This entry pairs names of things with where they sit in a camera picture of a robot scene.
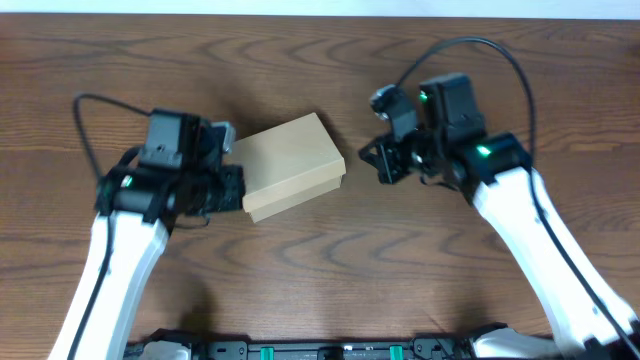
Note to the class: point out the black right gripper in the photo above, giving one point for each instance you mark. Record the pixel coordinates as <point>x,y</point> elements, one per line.
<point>392,157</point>

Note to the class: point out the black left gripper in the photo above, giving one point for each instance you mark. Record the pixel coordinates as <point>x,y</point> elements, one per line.
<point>230,186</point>

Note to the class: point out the cardboard box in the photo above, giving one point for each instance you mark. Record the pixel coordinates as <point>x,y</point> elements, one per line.
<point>287,165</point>

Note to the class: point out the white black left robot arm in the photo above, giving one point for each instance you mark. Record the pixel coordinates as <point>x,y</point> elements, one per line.
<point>134,221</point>

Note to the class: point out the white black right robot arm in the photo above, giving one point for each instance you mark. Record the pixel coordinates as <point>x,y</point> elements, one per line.
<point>497,178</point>

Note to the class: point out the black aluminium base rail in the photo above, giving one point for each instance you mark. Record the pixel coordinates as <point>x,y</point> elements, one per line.
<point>175,344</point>

